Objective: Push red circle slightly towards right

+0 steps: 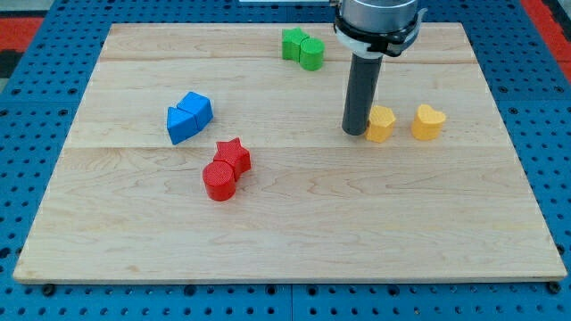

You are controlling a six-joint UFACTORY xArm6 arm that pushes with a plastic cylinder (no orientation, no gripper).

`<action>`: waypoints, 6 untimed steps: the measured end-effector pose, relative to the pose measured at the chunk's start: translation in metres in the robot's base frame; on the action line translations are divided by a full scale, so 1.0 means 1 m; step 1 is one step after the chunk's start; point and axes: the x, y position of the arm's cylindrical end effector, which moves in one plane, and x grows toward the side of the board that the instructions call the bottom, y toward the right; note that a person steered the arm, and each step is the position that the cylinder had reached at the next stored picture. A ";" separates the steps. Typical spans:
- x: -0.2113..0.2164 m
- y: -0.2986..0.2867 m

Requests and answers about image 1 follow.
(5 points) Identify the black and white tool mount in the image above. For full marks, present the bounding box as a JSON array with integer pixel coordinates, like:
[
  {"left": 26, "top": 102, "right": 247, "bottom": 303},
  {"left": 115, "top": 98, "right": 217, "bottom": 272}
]
[{"left": 334, "top": 8, "right": 427, "bottom": 59}]

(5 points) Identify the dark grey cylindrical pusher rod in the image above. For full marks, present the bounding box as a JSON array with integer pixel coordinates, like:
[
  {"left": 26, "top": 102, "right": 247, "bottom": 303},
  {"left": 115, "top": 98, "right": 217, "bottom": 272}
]
[{"left": 342, "top": 53, "right": 383, "bottom": 136}]

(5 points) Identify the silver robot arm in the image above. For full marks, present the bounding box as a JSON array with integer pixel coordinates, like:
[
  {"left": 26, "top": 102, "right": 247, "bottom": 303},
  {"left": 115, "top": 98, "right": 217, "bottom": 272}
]
[{"left": 334, "top": 0, "right": 426, "bottom": 136}]

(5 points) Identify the yellow pentagon block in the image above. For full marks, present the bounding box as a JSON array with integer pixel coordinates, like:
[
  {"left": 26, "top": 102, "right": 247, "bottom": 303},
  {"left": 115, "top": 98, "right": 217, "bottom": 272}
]
[{"left": 365, "top": 105, "right": 396, "bottom": 143}]

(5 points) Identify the green cylinder block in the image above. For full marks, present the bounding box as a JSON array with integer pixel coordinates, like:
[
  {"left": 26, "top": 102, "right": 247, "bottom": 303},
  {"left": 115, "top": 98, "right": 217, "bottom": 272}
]
[{"left": 299, "top": 37, "right": 325, "bottom": 71}]

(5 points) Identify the yellow heart block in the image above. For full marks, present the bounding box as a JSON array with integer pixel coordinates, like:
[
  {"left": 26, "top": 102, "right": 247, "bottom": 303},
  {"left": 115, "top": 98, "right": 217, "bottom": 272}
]
[{"left": 410, "top": 104, "right": 447, "bottom": 141}]

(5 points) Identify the green star block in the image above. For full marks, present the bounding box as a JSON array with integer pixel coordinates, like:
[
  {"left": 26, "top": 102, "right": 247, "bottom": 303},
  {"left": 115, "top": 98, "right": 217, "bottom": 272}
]
[{"left": 282, "top": 27, "right": 310, "bottom": 62}]

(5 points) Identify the red star block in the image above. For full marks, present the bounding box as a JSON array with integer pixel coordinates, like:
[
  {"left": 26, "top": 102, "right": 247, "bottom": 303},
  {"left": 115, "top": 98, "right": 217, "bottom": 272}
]
[{"left": 213, "top": 137, "right": 252, "bottom": 181}]

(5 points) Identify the blue cube block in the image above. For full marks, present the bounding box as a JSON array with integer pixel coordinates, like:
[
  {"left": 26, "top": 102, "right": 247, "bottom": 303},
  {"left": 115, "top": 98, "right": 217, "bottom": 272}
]
[{"left": 177, "top": 92, "right": 213, "bottom": 131}]

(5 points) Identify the light wooden board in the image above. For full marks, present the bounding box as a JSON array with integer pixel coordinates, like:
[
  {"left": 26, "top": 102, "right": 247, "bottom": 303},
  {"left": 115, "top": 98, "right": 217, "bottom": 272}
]
[{"left": 13, "top": 23, "right": 567, "bottom": 284}]

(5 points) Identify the red cylinder block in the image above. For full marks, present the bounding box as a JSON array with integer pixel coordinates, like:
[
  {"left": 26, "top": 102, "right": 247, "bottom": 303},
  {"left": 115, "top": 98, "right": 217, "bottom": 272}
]
[{"left": 203, "top": 160, "right": 236, "bottom": 202}]

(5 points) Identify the blue triangle block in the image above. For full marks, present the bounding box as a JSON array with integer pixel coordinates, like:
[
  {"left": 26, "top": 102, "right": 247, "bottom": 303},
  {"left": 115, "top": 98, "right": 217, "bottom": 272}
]
[{"left": 166, "top": 107, "right": 199, "bottom": 144}]

